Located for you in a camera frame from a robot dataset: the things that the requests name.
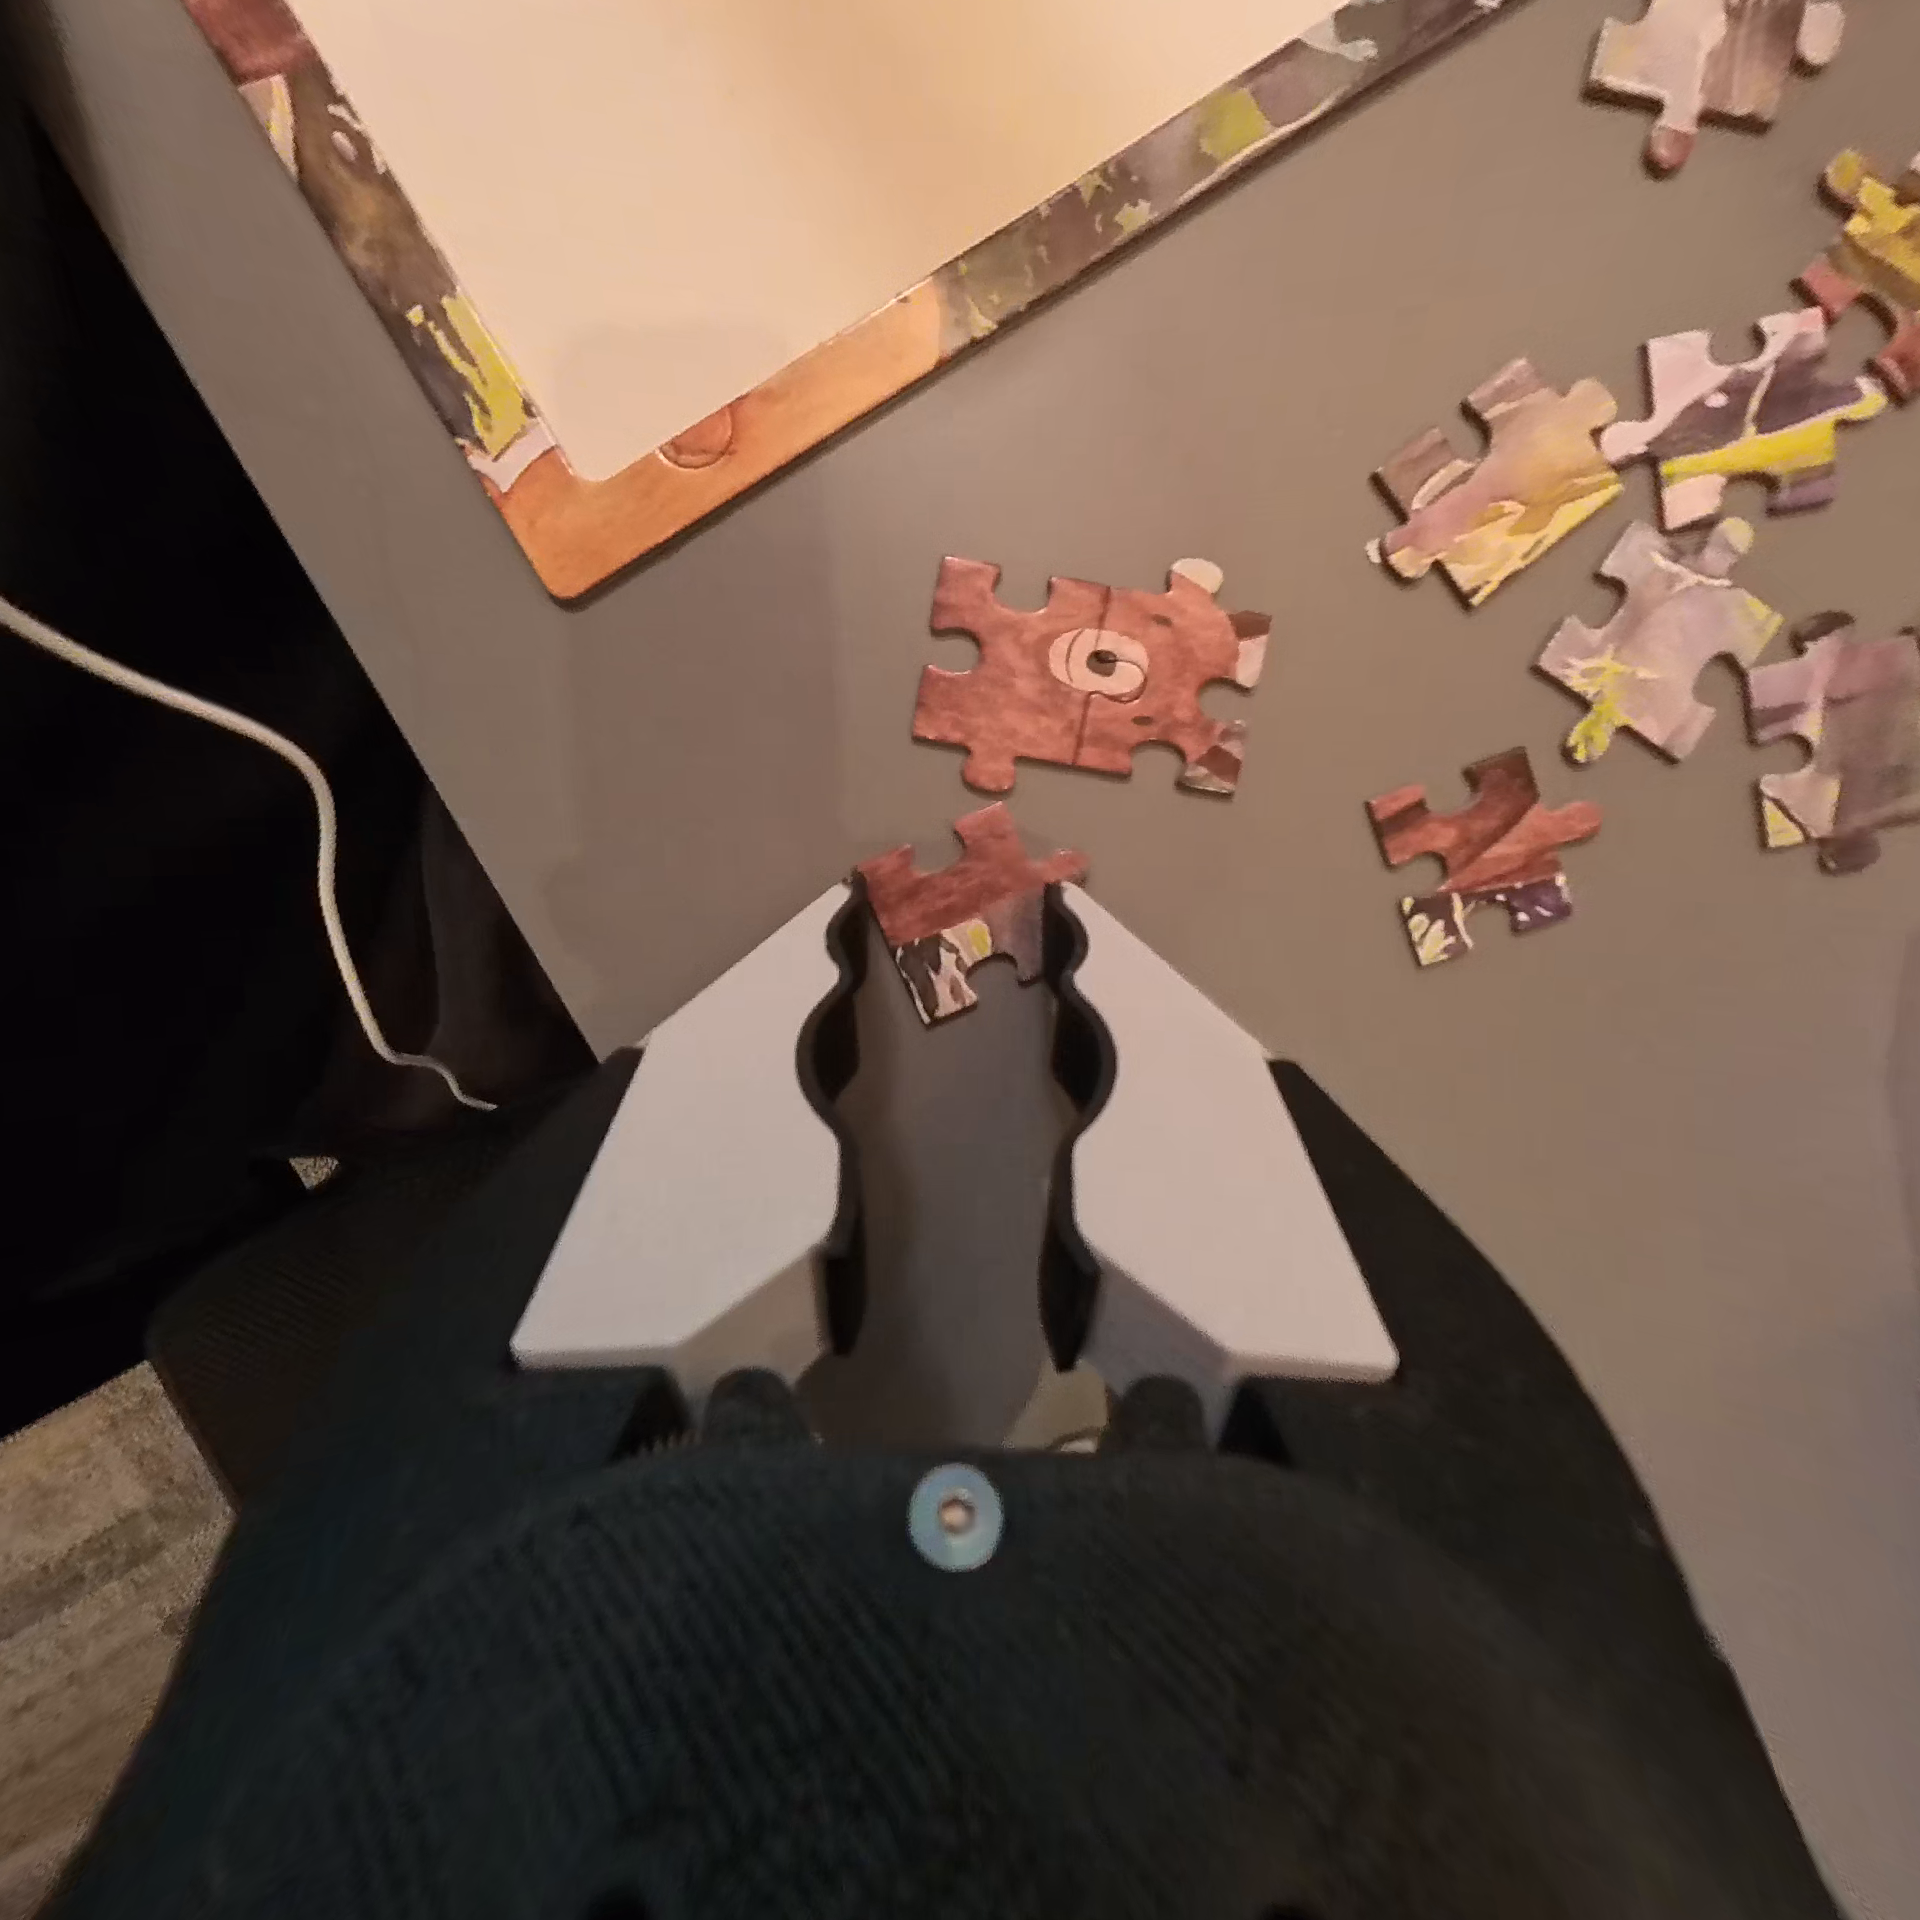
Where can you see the scattered loose puzzle pieces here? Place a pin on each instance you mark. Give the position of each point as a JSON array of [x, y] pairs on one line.
[[1501, 481]]

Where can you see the printed frame puzzle tray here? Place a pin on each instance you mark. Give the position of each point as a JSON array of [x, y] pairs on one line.
[[722, 195]]

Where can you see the brown and dark puzzle piece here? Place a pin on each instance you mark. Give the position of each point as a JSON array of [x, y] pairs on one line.
[[960, 885]]

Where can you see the brown and purple puzzle piece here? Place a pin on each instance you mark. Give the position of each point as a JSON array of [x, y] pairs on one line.
[[1478, 839]]

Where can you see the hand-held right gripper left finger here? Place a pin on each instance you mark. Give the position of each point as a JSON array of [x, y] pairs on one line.
[[691, 1200]]

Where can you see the person in black jacket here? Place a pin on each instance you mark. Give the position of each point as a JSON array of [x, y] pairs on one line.
[[149, 973]]

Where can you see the joined bear face puzzle pieces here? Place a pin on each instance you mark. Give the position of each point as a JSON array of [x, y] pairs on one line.
[[1036, 675]]

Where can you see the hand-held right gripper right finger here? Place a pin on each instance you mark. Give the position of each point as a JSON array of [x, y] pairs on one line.
[[1231, 1200]]

